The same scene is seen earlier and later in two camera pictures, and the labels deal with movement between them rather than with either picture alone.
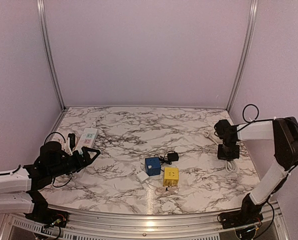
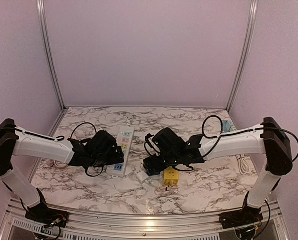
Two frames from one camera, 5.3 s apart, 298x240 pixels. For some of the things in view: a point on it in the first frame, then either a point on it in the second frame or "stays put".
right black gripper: (221, 156) to (147, 162)
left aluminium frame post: (41, 13) stays put
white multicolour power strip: (87, 139) to (124, 140)
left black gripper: (81, 164) to (113, 158)
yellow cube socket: (171, 176) stays put
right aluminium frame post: (249, 41) stays put
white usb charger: (142, 176) stays put
